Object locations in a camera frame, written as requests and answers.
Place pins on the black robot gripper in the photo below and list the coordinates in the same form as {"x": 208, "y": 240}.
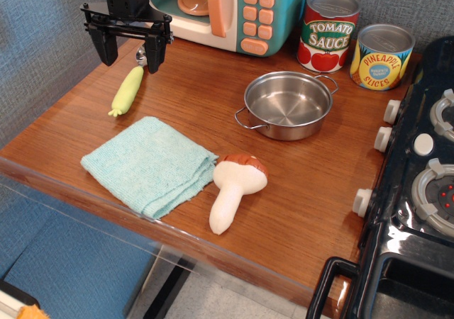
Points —
{"x": 126, "y": 12}

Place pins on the white brown plush mushroom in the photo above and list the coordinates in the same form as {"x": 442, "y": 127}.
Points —
{"x": 235, "y": 175}

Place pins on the light blue folded rag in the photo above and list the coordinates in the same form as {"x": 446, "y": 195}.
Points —
{"x": 151, "y": 167}

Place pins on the toy teal microwave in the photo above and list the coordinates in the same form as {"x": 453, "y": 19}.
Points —
{"x": 253, "y": 27}

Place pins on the small steel pot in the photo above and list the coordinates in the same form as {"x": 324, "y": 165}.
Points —
{"x": 287, "y": 105}

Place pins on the tomato sauce can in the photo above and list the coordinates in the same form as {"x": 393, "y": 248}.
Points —
{"x": 327, "y": 28}

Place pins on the pineapple slices can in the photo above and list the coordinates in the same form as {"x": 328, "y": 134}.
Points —
{"x": 381, "y": 55}

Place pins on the orange fuzzy object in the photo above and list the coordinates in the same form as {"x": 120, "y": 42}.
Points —
{"x": 31, "y": 312}

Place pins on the black toy stove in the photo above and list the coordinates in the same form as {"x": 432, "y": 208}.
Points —
{"x": 405, "y": 268}

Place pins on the green handled metal spoon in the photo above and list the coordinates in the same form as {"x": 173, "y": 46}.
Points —
{"x": 128, "y": 89}

